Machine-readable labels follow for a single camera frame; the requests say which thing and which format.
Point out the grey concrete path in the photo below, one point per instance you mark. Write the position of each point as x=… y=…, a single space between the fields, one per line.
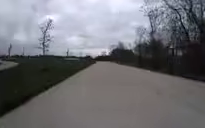
x=116 y=96

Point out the bare tree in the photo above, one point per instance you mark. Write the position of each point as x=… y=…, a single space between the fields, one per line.
x=45 y=38

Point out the dark grass verge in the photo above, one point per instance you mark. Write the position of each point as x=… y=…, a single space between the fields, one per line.
x=176 y=72

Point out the row of bare trees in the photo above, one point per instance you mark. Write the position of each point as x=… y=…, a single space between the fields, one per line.
x=176 y=50

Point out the dark grass field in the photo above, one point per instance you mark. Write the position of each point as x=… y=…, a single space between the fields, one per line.
x=26 y=78

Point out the pale side path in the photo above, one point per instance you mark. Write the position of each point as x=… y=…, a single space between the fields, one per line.
x=0 y=65

